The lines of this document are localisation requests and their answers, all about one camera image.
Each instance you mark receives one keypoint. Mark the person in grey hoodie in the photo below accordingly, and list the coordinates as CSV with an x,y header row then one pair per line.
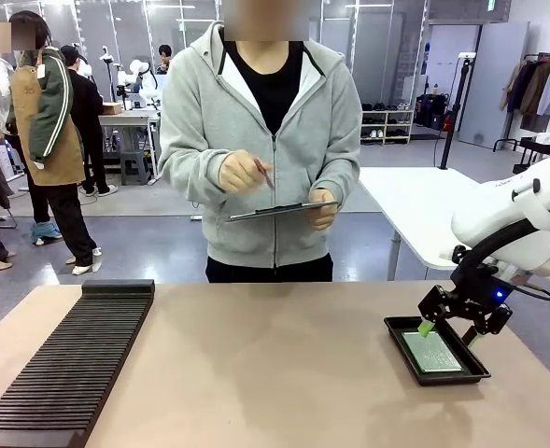
x,y
274,242

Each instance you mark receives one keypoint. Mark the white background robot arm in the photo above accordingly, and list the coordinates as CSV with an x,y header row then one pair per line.
x,y
139,79

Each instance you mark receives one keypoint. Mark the person with brown apron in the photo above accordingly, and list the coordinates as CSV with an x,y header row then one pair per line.
x,y
46,116

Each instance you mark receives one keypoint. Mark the black garment rack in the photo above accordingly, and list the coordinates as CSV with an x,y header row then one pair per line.
x,y
505,140

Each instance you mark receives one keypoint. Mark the person in black with cap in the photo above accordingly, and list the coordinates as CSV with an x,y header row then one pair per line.
x,y
90,107

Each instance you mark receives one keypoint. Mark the green perforated PCB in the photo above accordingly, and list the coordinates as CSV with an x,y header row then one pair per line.
x,y
435,354

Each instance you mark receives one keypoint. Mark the black luggage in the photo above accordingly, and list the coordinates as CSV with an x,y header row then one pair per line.
x,y
431,112

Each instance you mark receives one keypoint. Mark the person's right forearm grey sleeve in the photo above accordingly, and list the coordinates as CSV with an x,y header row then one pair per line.
x,y
186,163

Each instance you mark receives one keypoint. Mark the person's left hand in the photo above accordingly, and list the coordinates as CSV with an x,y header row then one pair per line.
x,y
326,196

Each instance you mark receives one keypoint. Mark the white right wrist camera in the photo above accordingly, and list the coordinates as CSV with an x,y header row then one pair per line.
x,y
512,274

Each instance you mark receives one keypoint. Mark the grey clipboard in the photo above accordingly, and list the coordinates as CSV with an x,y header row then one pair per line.
x,y
274,211

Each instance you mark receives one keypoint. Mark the person's left forearm grey sleeve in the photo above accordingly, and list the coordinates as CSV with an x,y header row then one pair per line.
x,y
349,177

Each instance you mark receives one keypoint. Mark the brown cardboard box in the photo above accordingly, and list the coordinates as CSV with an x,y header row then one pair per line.
x,y
112,108

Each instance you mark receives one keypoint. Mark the grey step stool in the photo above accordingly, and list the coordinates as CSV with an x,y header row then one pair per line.
x,y
135,168

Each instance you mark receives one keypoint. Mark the person with dark hair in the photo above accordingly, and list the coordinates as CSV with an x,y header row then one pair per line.
x,y
164,58

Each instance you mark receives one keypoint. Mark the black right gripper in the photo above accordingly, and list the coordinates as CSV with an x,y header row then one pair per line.
x,y
482,291

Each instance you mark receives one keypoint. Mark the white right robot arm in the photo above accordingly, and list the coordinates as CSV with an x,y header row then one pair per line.
x,y
489,210

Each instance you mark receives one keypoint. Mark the white lab workbench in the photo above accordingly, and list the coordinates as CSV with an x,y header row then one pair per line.
x,y
130,122

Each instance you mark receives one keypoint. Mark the black rectangular tray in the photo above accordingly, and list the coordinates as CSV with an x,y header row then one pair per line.
x,y
475,368

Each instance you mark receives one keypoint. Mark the person's right hand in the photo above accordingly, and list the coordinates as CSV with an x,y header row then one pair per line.
x,y
239,172

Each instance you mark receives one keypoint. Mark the dark slim pen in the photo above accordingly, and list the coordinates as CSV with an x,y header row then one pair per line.
x,y
267,176

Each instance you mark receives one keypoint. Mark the black utility cart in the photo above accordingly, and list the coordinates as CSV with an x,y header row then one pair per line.
x,y
543,148

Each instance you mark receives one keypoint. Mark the black slotted PCB rack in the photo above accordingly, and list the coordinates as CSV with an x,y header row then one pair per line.
x,y
69,364

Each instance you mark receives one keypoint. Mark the brown coat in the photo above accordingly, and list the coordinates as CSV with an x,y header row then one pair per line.
x,y
536,88

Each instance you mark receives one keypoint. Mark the large white table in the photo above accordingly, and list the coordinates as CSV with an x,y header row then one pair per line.
x,y
410,210

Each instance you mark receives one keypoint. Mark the black pole stand white head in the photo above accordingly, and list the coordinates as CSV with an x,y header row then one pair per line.
x,y
456,102

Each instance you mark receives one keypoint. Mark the wooden shoe rack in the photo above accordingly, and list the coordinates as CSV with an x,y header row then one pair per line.
x,y
386,126

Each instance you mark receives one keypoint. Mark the grey partition panel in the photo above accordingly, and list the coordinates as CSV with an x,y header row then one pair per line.
x,y
494,84

